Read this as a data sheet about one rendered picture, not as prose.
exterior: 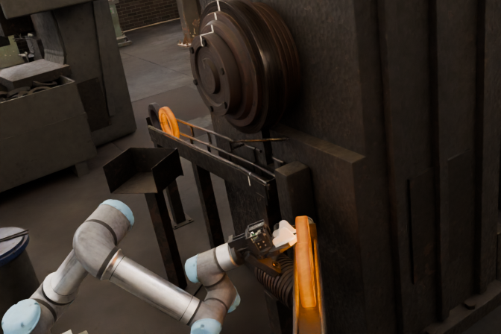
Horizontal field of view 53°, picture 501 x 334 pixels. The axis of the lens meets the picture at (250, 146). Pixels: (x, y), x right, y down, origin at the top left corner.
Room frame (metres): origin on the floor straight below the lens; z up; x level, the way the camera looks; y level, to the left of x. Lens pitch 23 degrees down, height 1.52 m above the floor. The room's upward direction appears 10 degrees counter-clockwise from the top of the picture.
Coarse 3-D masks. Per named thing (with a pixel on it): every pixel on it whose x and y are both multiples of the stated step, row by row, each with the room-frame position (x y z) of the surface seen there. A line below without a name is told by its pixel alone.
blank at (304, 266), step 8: (296, 248) 1.04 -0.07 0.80; (304, 248) 1.03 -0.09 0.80; (296, 256) 1.01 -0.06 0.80; (304, 256) 1.00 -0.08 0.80; (304, 264) 0.99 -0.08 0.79; (304, 272) 0.97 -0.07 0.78; (312, 272) 1.06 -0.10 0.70; (304, 280) 0.96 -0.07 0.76; (312, 280) 0.99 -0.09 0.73; (304, 288) 0.96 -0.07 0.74; (312, 288) 0.96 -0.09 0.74; (304, 296) 0.96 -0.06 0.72; (312, 296) 0.95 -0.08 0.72; (304, 304) 0.96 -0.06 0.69; (312, 304) 0.96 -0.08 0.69
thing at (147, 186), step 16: (112, 160) 2.06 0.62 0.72; (128, 160) 2.15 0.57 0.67; (144, 160) 2.15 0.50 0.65; (160, 160) 2.11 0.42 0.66; (176, 160) 2.04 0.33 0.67; (112, 176) 2.03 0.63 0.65; (128, 176) 2.12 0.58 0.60; (144, 176) 2.11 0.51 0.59; (160, 176) 1.92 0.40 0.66; (176, 176) 2.01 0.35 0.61; (112, 192) 2.01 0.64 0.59; (128, 192) 1.96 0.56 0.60; (144, 192) 1.92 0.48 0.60; (160, 192) 2.02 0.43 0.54; (160, 208) 1.99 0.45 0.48; (160, 224) 1.99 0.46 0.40; (160, 240) 2.00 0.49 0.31; (176, 256) 2.01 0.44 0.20; (176, 272) 1.98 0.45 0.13; (192, 288) 2.00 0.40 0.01
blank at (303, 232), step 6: (300, 216) 1.22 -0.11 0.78; (306, 216) 1.22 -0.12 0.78; (300, 222) 1.18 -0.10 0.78; (306, 222) 1.18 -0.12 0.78; (300, 228) 1.16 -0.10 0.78; (306, 228) 1.15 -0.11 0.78; (300, 234) 1.14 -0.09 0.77; (306, 234) 1.14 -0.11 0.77; (300, 240) 1.13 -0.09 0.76; (306, 240) 1.13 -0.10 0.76; (312, 258) 1.21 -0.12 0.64; (312, 264) 1.14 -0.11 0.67
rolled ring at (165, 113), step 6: (162, 108) 2.50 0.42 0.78; (168, 108) 2.49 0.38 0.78; (162, 114) 2.53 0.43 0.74; (168, 114) 2.45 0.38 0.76; (162, 120) 2.55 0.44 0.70; (168, 120) 2.44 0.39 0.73; (174, 120) 2.43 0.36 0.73; (162, 126) 2.56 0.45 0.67; (168, 126) 2.56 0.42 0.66; (174, 126) 2.42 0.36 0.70; (168, 132) 2.53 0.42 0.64; (174, 132) 2.42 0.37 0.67
